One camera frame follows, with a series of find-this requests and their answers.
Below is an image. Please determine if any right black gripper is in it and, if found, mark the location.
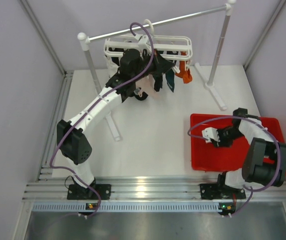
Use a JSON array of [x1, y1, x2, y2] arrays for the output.
[[213, 126, 245, 147]]

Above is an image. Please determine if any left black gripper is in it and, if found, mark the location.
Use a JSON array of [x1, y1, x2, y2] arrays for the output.
[[131, 48, 174, 82]]

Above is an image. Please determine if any white clip sock hanger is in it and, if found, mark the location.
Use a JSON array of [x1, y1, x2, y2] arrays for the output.
[[104, 19, 193, 73]]

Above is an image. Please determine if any dark green sock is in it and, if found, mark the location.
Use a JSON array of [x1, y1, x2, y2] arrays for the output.
[[152, 74, 163, 92]]

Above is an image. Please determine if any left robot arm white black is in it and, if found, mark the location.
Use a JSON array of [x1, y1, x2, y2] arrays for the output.
[[57, 48, 175, 199]]

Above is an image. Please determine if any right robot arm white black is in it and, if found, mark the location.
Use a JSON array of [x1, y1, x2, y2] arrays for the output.
[[202, 108, 286, 198]]

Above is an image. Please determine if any pink sock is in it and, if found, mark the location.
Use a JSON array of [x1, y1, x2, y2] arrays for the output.
[[136, 77, 157, 98]]

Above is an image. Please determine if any orange sock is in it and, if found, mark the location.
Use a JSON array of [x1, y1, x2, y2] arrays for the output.
[[175, 60, 193, 84]]

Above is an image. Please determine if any red plastic tray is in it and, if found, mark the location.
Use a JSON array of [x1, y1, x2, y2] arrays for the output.
[[190, 113, 285, 172]]

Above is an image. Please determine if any black sock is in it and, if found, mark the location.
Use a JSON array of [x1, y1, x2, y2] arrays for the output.
[[134, 87, 148, 101]]

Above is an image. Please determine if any white metal drying rack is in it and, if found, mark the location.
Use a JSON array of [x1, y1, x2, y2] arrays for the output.
[[78, 0, 235, 141]]

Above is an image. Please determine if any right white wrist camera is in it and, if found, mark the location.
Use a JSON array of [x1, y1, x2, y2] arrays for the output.
[[201, 127, 220, 144]]

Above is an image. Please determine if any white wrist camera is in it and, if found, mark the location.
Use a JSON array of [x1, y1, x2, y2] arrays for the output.
[[201, 127, 220, 144], [134, 34, 151, 52]]

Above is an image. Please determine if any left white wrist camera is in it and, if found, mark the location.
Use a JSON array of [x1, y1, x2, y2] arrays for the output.
[[134, 34, 151, 52]]

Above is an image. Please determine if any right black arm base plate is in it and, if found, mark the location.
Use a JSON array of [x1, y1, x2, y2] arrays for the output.
[[200, 183, 246, 200]]

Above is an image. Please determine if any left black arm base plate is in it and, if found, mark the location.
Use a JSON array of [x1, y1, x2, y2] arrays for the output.
[[67, 184, 112, 200]]

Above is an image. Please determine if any aluminium rail frame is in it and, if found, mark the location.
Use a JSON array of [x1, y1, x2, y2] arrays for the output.
[[22, 176, 286, 203]]

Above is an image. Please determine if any grey slotted cable duct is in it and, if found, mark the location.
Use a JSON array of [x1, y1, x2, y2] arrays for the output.
[[33, 202, 235, 214]]

